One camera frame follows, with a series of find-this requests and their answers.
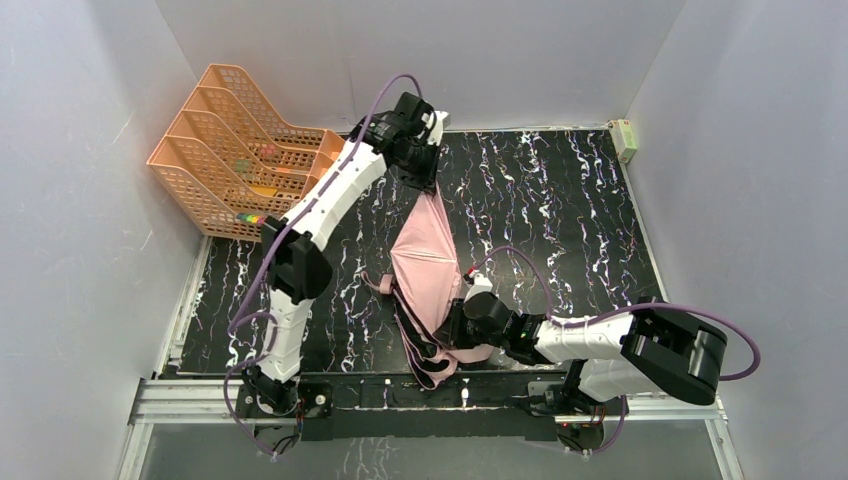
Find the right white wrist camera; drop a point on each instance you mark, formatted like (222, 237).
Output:
(477, 283)

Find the colourful marker set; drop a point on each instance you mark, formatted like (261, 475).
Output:
(251, 219)

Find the orange plastic file organizer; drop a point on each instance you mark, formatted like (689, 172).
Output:
(229, 151)

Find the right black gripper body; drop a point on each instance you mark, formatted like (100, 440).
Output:
(454, 329)

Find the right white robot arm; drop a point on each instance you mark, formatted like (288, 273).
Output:
(644, 348)

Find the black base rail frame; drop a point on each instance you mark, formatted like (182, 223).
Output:
(336, 406)

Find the white green wall socket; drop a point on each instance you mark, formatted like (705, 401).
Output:
(624, 139)

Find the pink and black folding umbrella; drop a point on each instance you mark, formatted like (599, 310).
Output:
(424, 281)

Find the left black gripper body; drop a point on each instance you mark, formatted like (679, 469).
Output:
(423, 168)

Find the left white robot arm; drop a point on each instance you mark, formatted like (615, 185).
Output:
(295, 267)

